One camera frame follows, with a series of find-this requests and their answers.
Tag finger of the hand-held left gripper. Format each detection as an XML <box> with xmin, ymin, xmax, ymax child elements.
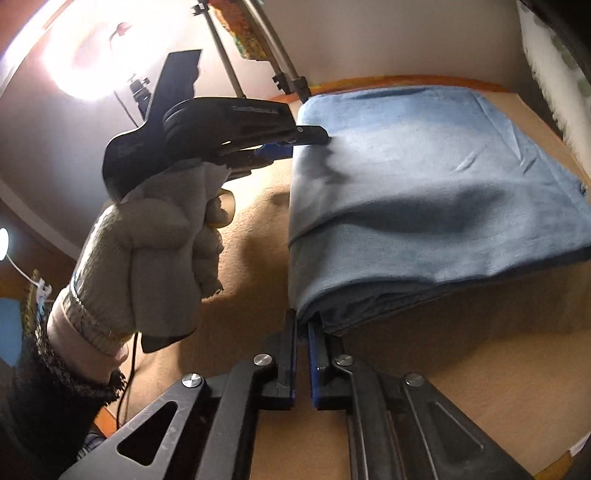
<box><xmin>222</xmin><ymin>143</ymin><xmax>294</xmax><ymax>178</ymax></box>
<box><xmin>222</xmin><ymin>124</ymin><xmax>331</xmax><ymax>149</ymax></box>

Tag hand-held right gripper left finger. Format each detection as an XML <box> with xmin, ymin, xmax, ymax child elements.
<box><xmin>58</xmin><ymin>308</ymin><xmax>298</xmax><ymax>480</ymax></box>

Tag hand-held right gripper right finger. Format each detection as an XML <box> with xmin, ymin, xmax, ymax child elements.
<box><xmin>307</xmin><ymin>318</ymin><xmax>536</xmax><ymax>480</ymax></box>

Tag blue denim pants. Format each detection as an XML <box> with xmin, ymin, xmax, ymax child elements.
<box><xmin>287</xmin><ymin>85</ymin><xmax>591</xmax><ymax>335</ymax></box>

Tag person's left forearm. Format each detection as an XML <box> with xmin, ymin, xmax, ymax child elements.
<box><xmin>0</xmin><ymin>286</ymin><xmax>130</xmax><ymax>480</ymax></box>

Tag person's left hand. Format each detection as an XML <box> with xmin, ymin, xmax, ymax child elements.
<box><xmin>69</xmin><ymin>161</ymin><xmax>236</xmax><ymax>356</ymax></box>

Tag folded silver tripod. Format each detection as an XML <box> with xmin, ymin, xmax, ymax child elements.
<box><xmin>191</xmin><ymin>0</ymin><xmax>312</xmax><ymax>104</ymax></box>

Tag colourful patterned board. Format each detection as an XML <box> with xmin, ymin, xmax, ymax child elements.
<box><xmin>208</xmin><ymin>0</ymin><xmax>271</xmax><ymax>61</ymax></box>

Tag white clip-on desk lamp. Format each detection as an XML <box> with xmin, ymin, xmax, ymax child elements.
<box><xmin>0</xmin><ymin>226</ymin><xmax>49</xmax><ymax>296</ymax></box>

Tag green white striped towel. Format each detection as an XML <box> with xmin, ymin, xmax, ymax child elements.
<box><xmin>517</xmin><ymin>0</ymin><xmax>591</xmax><ymax>134</ymax></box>

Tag leopard print cushion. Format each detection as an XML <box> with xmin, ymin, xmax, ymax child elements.
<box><xmin>21</xmin><ymin>281</ymin><xmax>49</xmax><ymax>333</ymax></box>

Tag light blue chair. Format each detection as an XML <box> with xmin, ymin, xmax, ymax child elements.
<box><xmin>0</xmin><ymin>298</ymin><xmax>24</xmax><ymax>365</ymax></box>

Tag round ring light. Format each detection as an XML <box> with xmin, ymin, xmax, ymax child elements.
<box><xmin>41</xmin><ymin>9</ymin><xmax>162</xmax><ymax>102</ymax></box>

